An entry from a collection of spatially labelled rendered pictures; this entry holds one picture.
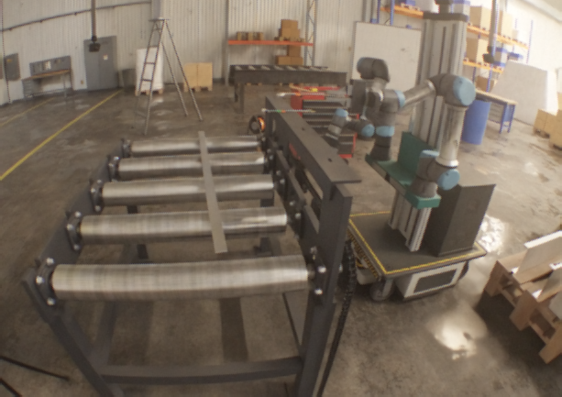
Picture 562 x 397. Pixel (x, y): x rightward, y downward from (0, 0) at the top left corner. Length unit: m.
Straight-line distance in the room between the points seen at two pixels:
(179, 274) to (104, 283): 0.23
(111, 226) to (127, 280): 0.32
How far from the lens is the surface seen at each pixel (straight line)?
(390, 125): 1.29
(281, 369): 1.38
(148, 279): 0.93
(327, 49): 11.96
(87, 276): 1.00
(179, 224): 1.15
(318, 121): 3.59
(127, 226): 1.19
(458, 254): 2.26
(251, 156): 1.68
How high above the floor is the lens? 1.52
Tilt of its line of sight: 27 degrees down
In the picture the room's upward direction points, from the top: 3 degrees clockwise
